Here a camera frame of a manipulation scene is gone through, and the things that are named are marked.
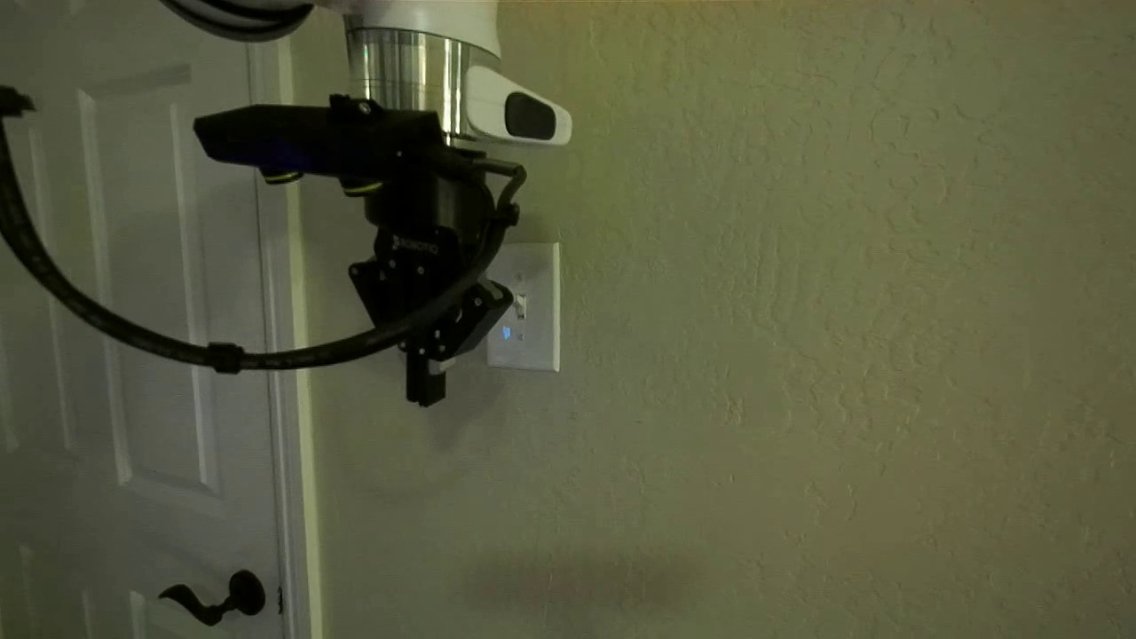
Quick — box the white light switch plate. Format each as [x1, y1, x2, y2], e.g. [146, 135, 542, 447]
[476, 236, 567, 377]

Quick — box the white panel door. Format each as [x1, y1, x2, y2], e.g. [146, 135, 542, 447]
[0, 0, 297, 639]

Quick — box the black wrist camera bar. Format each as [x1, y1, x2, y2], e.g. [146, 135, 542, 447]
[191, 94, 452, 194]

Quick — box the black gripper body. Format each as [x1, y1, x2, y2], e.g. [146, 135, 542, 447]
[359, 143, 509, 291]

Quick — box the white door frame trim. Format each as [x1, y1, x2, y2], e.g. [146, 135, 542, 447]
[244, 40, 329, 639]

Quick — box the thick black cable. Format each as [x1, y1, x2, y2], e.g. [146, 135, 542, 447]
[0, 81, 528, 377]

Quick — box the black door lever handle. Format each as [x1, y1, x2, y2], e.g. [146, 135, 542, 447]
[155, 567, 274, 633]

